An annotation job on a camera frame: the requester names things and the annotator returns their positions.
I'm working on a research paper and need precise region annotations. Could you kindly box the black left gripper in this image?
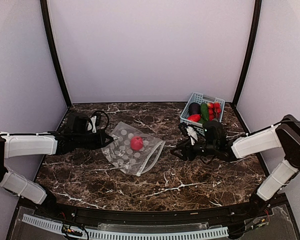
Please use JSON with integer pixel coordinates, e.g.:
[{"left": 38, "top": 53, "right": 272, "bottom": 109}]
[{"left": 73, "top": 129, "right": 114, "bottom": 150}]

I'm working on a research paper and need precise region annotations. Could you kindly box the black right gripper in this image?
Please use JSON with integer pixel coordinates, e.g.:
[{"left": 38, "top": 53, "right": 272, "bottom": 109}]
[{"left": 170, "top": 137, "right": 218, "bottom": 161}]

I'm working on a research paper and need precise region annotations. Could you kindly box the green fake lime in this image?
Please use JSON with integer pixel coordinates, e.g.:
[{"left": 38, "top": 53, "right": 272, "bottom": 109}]
[{"left": 198, "top": 118, "right": 206, "bottom": 124}]

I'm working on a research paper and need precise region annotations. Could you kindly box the pink fake fruit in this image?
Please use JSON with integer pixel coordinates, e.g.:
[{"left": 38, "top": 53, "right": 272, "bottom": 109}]
[{"left": 130, "top": 136, "right": 144, "bottom": 151}]

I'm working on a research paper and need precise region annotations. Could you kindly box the purple fake eggplant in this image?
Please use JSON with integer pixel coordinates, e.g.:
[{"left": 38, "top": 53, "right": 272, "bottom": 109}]
[{"left": 188, "top": 102, "right": 201, "bottom": 116}]

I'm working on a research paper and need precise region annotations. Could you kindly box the clear zip top bag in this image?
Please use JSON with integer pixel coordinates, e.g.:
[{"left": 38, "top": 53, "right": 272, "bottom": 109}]
[{"left": 101, "top": 121, "right": 166, "bottom": 176}]

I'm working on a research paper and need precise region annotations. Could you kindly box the green fake vegetable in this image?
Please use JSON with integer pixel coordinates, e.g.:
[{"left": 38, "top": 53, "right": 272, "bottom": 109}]
[{"left": 200, "top": 103, "right": 209, "bottom": 122}]

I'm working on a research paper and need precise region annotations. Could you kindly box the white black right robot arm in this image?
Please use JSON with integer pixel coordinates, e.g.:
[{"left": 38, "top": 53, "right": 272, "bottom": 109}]
[{"left": 170, "top": 114, "right": 300, "bottom": 217}]

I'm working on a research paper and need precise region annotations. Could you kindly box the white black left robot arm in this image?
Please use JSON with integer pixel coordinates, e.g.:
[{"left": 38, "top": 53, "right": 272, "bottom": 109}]
[{"left": 0, "top": 110, "right": 114, "bottom": 218}]

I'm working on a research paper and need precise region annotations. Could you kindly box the light blue perforated basket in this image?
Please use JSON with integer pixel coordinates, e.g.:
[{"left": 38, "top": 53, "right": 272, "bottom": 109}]
[{"left": 180, "top": 92, "right": 225, "bottom": 127}]

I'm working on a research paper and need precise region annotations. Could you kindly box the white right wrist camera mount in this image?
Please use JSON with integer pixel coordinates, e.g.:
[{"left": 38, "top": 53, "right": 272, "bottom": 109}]
[{"left": 186, "top": 126, "right": 198, "bottom": 146}]

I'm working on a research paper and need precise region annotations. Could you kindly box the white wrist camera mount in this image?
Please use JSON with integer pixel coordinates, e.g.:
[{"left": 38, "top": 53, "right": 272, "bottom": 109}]
[
  {"left": 87, "top": 115, "right": 100, "bottom": 134},
  {"left": 186, "top": 126, "right": 198, "bottom": 146}
]

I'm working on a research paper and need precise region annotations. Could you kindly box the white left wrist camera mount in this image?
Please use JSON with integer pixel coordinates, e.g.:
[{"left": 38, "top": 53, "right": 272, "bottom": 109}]
[{"left": 87, "top": 115, "right": 100, "bottom": 134}]

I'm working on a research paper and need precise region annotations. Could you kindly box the black front mounting rail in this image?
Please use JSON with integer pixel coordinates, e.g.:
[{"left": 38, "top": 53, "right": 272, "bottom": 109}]
[{"left": 47, "top": 199, "right": 266, "bottom": 227}]

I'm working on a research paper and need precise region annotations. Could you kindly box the white slotted cable duct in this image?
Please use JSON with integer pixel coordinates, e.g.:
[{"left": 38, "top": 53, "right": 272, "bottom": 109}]
[{"left": 21, "top": 214, "right": 229, "bottom": 240}]

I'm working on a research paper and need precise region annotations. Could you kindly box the black corner frame post left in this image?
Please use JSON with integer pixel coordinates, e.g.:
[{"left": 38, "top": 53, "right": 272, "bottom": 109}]
[{"left": 39, "top": 0, "right": 72, "bottom": 109}]

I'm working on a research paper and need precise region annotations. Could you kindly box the black corner frame post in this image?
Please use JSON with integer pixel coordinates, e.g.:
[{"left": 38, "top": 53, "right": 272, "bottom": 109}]
[
  {"left": 39, "top": 0, "right": 72, "bottom": 109},
  {"left": 232, "top": 0, "right": 262, "bottom": 108}
]

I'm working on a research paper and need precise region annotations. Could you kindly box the black corner frame post right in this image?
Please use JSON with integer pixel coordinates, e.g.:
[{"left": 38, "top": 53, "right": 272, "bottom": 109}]
[{"left": 232, "top": 0, "right": 262, "bottom": 108}]

